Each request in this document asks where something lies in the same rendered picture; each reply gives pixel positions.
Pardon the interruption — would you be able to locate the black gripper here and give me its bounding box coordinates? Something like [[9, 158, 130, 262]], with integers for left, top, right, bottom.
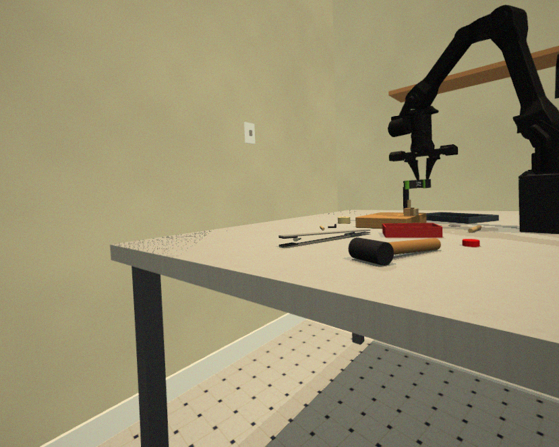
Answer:
[[389, 129, 458, 180]]

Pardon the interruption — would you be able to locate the black-headed mallet with wooden handle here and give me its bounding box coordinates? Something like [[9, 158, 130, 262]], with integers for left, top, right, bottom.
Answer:
[[349, 237, 441, 266]]

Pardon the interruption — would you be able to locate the red shallow tray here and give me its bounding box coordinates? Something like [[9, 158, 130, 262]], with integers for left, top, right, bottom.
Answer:
[[382, 223, 442, 238]]

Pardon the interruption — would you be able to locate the red short cylinder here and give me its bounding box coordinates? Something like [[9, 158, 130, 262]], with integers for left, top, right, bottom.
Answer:
[[463, 239, 479, 247]]

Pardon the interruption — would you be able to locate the light wooden board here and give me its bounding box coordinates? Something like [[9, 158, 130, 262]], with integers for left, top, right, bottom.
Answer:
[[355, 212, 426, 229]]

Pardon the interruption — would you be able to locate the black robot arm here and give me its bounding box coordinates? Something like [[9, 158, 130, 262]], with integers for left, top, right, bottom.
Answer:
[[388, 5, 559, 174]]

